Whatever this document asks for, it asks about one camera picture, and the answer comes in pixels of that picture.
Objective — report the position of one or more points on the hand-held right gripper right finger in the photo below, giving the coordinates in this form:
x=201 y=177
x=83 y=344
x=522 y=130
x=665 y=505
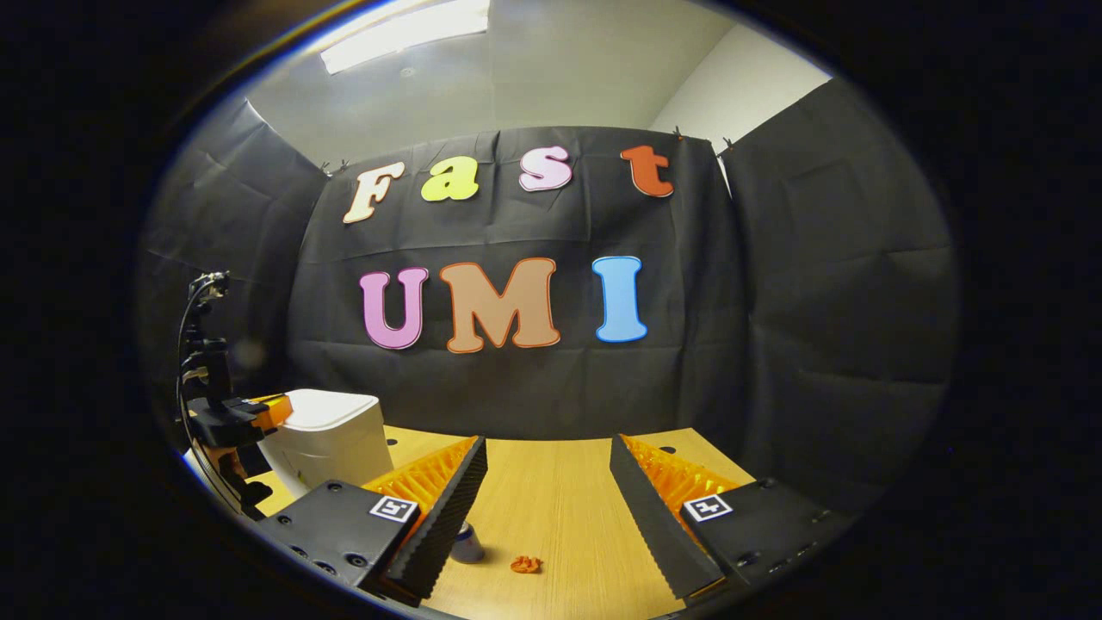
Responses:
x=654 y=525

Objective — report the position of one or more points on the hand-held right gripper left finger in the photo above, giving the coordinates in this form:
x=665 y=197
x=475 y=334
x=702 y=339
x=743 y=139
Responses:
x=448 y=517

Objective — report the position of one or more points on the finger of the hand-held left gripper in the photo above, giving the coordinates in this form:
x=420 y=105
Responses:
x=271 y=412

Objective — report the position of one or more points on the blue pop can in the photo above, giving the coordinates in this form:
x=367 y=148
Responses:
x=469 y=544

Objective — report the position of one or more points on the white desktop garbage bin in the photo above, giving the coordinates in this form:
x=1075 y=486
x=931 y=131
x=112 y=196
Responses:
x=336 y=430

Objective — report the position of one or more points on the orange paper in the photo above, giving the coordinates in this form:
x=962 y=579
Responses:
x=525 y=565

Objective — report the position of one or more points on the wooden desktop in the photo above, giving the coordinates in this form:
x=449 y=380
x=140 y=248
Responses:
x=551 y=499

